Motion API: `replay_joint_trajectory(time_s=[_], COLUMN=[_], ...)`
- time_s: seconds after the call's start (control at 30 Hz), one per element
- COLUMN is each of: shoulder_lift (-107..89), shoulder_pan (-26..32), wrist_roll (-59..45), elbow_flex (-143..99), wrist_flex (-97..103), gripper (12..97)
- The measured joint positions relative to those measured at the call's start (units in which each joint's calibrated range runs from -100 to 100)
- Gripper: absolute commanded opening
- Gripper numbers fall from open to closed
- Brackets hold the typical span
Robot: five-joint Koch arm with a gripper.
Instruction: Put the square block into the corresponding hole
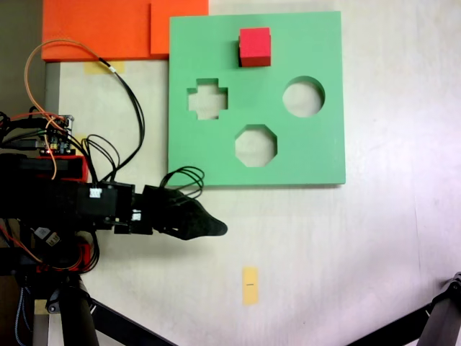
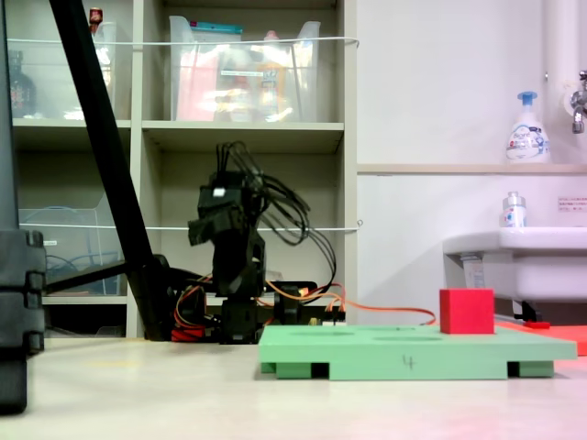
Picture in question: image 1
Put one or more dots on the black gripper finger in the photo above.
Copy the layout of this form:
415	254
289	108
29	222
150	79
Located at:
191	236
209	223

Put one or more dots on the red square block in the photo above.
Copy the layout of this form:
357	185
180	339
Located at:
255	45

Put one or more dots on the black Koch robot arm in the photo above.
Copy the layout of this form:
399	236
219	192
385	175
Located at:
54	202

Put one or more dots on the yellow tape with black mark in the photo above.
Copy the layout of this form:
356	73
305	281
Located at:
250	286

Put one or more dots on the yellow masking tape piece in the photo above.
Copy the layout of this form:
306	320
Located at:
80	137
93	68

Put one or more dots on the black circuit board with chips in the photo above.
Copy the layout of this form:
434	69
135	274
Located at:
50	239

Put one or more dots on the black circuit board with connectors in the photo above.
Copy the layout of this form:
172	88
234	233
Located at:
61	144

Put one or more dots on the green shape sorter board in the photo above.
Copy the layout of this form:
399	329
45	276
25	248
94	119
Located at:
317	144

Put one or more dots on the black table clamp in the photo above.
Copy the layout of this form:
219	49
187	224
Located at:
36	165

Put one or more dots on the smooth black tripod leg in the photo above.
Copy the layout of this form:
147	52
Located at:
77	324

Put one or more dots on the black and red power lead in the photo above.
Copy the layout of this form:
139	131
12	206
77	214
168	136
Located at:
21	120

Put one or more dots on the small orange foam slab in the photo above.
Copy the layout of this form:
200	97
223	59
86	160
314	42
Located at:
160	32

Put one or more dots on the large orange foam slab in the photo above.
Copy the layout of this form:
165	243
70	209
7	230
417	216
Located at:
90	29

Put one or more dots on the notched black tripod leg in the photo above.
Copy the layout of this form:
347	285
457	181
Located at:
444	317

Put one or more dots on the red arm base plate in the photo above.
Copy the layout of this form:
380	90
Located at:
85	169

